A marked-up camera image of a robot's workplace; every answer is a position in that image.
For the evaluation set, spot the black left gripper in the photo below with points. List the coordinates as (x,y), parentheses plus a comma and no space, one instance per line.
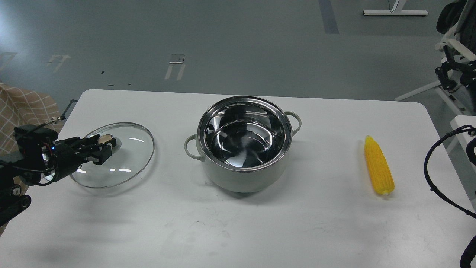
(73,152)

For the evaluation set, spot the glass pot lid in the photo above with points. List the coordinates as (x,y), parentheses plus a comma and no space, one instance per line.
(135,148)

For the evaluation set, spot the yellow corn cob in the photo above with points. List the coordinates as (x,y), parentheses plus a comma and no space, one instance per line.
(377,166)

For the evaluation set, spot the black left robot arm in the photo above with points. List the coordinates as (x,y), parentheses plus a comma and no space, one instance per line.
(42,159)

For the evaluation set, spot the grey-green steel pot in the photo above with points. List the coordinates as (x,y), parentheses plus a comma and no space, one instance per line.
(244,143)

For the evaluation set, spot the beige checkered cloth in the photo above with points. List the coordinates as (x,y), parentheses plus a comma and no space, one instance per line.
(21,106)

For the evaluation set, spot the white table leg base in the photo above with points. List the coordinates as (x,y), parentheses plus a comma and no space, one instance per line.
(397,9)

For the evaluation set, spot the white robot stand frame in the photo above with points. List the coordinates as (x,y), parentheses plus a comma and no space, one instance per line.
(455,83)

